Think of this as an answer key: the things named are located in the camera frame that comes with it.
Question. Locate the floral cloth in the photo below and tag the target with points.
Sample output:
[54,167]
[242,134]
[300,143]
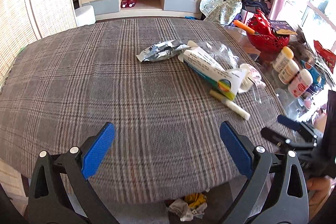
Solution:
[220,11]

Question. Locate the white bottle red label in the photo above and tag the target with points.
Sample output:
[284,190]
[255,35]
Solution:
[300,83]

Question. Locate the yellow cap white bottle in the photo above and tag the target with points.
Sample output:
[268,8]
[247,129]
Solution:
[285,55]

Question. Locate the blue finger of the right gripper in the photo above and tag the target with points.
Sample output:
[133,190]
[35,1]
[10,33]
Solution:
[275,137]
[295,126]

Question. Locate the brown plaid tablecloth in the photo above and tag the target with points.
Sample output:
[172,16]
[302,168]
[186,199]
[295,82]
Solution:
[64,88]

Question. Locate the dark book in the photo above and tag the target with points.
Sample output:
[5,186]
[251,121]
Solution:
[281,27]

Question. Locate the person's right hand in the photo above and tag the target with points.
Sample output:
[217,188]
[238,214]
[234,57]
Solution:
[321,186]

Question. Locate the silver foil wrapper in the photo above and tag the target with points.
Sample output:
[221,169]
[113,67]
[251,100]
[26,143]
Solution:
[162,51]

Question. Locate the dark trash bin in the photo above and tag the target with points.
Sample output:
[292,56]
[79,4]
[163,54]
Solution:
[219,200]

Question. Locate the red plastic basket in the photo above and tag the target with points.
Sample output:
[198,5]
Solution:
[265,38]

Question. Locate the white round stool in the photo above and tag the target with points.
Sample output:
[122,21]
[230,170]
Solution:
[85,15]

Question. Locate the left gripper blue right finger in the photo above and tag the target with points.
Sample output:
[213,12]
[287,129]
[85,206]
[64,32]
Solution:
[287,200]

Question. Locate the yellow wrapper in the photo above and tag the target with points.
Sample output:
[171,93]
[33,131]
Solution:
[195,200]

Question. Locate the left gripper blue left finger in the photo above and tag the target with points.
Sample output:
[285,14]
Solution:
[48,199]

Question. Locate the clear plastic bag trash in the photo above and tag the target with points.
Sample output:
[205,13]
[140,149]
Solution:
[221,53]

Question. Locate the blue chip bag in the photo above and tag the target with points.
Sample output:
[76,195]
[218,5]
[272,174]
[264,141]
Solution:
[318,80]

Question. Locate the white carton box trash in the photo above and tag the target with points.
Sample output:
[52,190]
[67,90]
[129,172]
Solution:
[228,82]

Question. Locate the red snack bag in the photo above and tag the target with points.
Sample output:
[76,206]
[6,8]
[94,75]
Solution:
[328,56]

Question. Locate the white cap yellow-label bottle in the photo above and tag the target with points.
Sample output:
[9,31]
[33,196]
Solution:
[288,72]

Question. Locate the white barcode plastic bag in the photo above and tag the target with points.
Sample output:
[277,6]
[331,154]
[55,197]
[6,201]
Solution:
[197,213]

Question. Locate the white yellow tube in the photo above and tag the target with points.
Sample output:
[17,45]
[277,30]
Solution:
[231,105]

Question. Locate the white tissue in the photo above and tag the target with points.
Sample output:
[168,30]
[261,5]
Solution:
[179,207]

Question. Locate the orange handled tool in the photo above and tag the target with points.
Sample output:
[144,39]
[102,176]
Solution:
[244,27]

